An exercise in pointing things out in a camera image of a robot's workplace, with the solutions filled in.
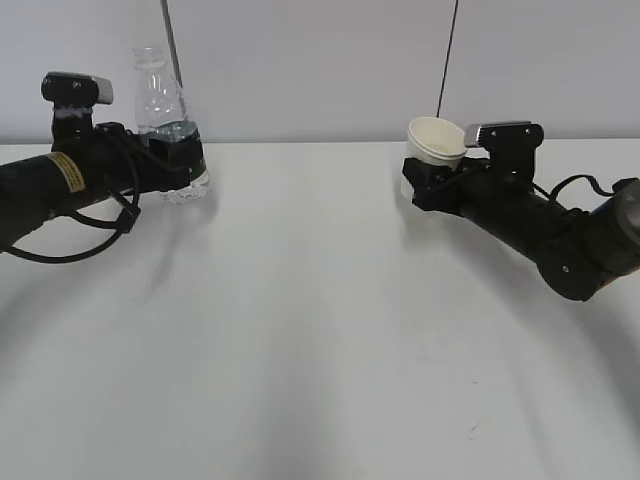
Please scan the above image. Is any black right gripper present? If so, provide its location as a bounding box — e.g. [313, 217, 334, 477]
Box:
[401, 156, 538, 220]

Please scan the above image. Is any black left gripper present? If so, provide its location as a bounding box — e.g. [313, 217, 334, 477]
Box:
[49, 112, 203, 200]

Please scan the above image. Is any white paper cup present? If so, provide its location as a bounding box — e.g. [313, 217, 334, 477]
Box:
[400, 117, 467, 203]

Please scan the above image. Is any clear green-label water bottle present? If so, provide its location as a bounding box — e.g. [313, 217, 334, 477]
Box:
[133, 46, 209, 204]

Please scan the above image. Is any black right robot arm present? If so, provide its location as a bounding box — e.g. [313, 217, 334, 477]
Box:
[402, 157, 639, 301]

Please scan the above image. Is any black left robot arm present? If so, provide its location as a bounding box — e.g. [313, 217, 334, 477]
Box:
[1, 121, 205, 264]

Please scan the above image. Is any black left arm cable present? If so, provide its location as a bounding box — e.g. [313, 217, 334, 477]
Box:
[0, 122, 171, 264]

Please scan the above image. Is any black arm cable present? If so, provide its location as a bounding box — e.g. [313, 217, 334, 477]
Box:
[532, 174, 631, 201]
[0, 122, 171, 264]

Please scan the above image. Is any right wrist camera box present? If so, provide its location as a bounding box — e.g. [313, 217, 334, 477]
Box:
[464, 121, 544, 185]

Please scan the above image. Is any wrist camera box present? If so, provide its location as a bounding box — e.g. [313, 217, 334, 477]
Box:
[41, 72, 114, 108]
[464, 121, 544, 185]

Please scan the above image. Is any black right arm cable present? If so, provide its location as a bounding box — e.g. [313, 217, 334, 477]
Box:
[532, 174, 631, 201]

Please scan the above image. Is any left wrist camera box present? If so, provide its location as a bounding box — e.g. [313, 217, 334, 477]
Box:
[41, 72, 114, 108]

